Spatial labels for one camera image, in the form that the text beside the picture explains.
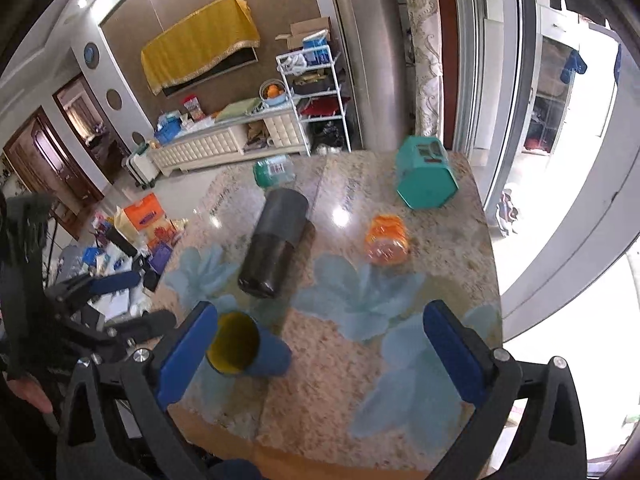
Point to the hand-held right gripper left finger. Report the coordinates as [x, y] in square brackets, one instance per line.
[184, 357]

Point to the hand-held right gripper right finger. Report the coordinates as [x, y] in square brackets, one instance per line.
[454, 357]

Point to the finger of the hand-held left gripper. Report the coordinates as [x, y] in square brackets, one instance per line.
[145, 324]
[115, 282]

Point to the blue cup with yellow inside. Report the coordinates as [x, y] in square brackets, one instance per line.
[267, 355]

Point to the person's left hand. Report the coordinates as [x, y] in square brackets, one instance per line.
[30, 392]

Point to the black bag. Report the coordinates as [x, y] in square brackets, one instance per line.
[121, 241]

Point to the purple box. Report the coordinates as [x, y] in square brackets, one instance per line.
[161, 259]

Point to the orange bag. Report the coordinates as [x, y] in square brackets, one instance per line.
[145, 212]

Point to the white suitcase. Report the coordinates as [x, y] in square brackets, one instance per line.
[141, 167]

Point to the brown wooden door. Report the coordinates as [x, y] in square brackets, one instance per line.
[45, 170]

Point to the orange plastic jar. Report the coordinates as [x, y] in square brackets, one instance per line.
[386, 240]

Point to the black cylindrical tumbler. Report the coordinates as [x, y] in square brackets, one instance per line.
[272, 245]

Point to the pair of shoes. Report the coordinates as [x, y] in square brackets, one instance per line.
[507, 210]

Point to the blue basket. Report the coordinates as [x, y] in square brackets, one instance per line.
[167, 130]

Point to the white tufted cabinet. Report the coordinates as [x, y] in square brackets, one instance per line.
[220, 142]

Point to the teal hexagonal box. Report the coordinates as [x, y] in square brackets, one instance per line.
[425, 180]

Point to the red lidded snack jar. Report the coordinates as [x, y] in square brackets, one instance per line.
[193, 107]

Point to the clear bottle with green label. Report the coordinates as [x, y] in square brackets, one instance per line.
[272, 171]

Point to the green cushion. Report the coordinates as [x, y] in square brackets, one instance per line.
[239, 109]

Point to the bowl of oranges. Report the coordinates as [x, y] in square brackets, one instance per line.
[273, 92]

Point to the yellow cloth covered TV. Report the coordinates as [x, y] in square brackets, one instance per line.
[200, 40]

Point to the patterned curtain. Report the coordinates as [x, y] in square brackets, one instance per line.
[425, 50]

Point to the blue hanging clothing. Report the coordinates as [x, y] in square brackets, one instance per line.
[571, 65]

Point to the open cardboard box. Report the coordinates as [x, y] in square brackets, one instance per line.
[307, 30]

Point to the round wall ornament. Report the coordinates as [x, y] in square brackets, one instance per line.
[114, 99]
[90, 54]

